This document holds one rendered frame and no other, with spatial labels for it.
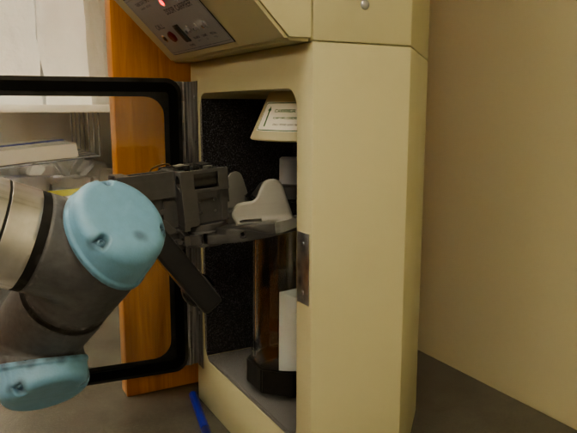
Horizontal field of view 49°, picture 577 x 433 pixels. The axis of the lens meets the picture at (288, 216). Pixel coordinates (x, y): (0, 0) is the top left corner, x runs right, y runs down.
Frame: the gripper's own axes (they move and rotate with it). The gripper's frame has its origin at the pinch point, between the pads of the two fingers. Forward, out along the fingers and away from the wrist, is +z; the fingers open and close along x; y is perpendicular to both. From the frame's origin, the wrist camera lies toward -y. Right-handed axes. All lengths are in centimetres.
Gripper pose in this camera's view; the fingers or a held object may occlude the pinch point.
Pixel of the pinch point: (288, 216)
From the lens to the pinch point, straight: 74.5
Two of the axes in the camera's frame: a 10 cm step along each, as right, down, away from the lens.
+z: 8.7, -1.5, 4.6
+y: -0.7, -9.8, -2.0
